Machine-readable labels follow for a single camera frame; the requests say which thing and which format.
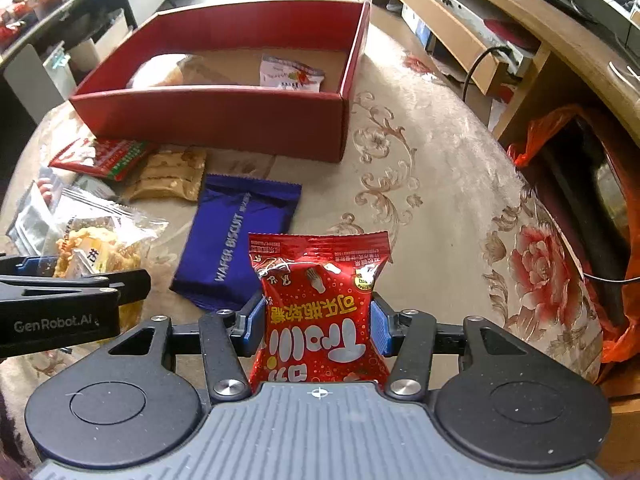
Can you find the clear rice cake packet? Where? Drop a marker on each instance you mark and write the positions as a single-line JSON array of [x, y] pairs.
[[177, 69]]

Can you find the vacuum packed sausages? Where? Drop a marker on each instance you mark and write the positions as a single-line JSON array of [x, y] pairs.
[[50, 186]]

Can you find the white set top box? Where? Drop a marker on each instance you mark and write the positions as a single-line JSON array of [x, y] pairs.
[[496, 28]]

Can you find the clear yellow egg crisp bag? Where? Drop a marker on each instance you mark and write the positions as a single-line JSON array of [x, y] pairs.
[[91, 235]]

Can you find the blue wafer biscuit pack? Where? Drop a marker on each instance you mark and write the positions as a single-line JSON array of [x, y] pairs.
[[214, 271]]

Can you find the silver white snack pack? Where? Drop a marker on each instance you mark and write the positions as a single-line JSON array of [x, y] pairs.
[[34, 226]]

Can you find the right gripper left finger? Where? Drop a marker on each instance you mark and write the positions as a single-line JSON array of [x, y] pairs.
[[225, 337]]

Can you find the red spicy strip packet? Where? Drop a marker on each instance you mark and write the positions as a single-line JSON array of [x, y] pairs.
[[102, 158]]

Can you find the silver duck snack packet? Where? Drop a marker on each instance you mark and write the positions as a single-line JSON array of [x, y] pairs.
[[282, 74]]

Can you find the white cardboard box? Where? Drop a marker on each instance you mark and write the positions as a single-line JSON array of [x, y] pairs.
[[92, 37]]

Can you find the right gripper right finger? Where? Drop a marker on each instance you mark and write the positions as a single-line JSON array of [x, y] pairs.
[[408, 335]]

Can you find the Kaprons wafer packet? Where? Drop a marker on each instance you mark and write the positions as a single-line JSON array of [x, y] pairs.
[[95, 187]]

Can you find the long dark side table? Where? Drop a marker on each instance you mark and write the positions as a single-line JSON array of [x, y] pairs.
[[27, 91]]

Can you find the red cardboard box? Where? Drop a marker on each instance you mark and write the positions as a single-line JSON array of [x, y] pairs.
[[241, 115]]

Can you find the wooden TV cabinet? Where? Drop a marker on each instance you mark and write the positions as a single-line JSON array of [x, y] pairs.
[[551, 59]]

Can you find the gold brown snack packet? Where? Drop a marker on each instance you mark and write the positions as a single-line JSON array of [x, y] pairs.
[[168, 174]]

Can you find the red Trolli gummy bag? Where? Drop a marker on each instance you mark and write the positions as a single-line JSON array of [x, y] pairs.
[[318, 292]]

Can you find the orange plastic bag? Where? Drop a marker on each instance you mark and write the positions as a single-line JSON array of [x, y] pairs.
[[561, 157]]

